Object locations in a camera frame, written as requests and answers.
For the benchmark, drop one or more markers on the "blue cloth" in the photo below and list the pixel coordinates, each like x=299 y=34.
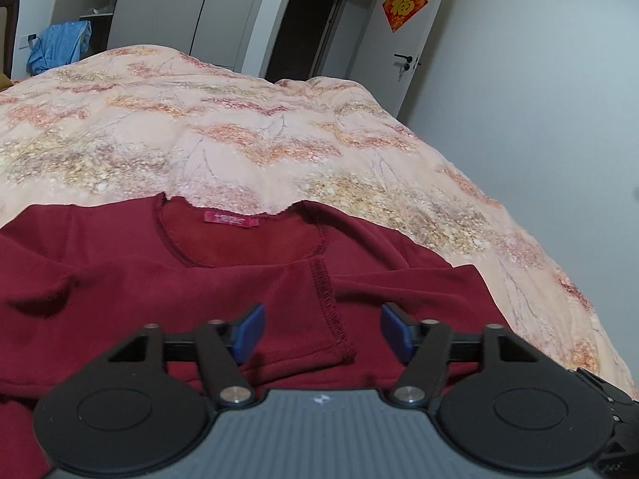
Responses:
x=57 y=45

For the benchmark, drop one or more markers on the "dark red sweater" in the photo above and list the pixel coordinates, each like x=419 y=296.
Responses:
x=150 y=279

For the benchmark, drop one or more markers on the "brown headboard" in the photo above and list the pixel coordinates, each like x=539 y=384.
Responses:
x=7 y=30

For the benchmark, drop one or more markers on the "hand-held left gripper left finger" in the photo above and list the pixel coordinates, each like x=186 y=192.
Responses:
x=249 y=332

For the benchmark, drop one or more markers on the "white door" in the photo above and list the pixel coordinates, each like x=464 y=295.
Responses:
x=399 y=60

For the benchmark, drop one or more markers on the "grey wardrobe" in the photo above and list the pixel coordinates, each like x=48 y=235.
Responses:
x=199 y=10

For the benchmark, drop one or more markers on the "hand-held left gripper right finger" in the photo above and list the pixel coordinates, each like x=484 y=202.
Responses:
x=394 y=330

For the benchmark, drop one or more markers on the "floral peach blanket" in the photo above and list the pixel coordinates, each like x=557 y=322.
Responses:
x=249 y=134

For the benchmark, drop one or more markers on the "yellow pillow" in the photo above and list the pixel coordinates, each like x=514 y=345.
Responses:
x=4 y=82

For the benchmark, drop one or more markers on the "red diamond door decoration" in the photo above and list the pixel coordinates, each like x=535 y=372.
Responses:
x=405 y=4

